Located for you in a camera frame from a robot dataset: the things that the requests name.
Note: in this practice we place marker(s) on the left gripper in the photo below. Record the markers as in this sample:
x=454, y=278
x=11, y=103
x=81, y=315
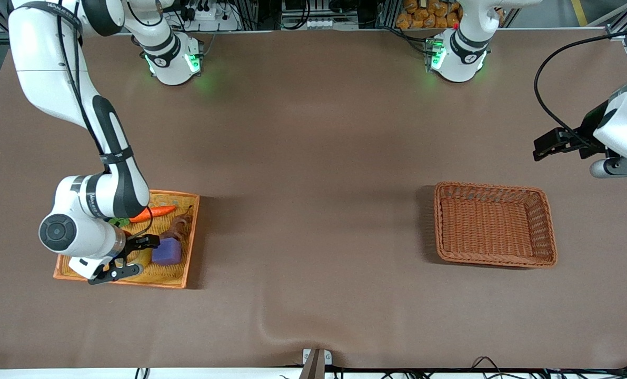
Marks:
x=588, y=129

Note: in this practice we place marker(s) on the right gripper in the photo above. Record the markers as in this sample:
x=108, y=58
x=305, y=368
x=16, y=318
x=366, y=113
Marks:
x=132, y=245

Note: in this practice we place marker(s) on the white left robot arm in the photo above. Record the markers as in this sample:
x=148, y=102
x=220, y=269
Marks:
x=463, y=52

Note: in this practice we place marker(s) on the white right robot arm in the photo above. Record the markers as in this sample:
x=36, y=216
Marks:
x=45, y=63

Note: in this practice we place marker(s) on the purple block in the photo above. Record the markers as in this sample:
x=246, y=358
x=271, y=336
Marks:
x=167, y=252

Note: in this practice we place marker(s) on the orange toy carrot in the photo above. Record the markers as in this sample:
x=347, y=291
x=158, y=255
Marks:
x=158, y=211

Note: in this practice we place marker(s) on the brown toy animal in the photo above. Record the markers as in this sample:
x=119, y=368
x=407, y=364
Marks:
x=179, y=226

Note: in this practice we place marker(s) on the orange woven tray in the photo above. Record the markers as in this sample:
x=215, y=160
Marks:
x=176, y=273

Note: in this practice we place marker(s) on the brown woven wicker basket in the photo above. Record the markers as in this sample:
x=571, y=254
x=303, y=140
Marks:
x=481, y=226

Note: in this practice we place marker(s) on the table cover mat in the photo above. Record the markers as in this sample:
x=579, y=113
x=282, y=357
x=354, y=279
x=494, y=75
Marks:
x=313, y=184

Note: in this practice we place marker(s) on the bag of orange buns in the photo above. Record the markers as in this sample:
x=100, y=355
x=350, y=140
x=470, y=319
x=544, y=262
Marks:
x=424, y=18

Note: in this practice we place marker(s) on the metal table clamp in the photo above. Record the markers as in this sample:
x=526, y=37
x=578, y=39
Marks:
x=316, y=366

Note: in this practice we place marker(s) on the white power strip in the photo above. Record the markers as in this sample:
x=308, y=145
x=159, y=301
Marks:
x=218, y=22

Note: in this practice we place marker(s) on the small white socket strip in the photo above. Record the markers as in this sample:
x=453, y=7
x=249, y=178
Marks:
x=324, y=23

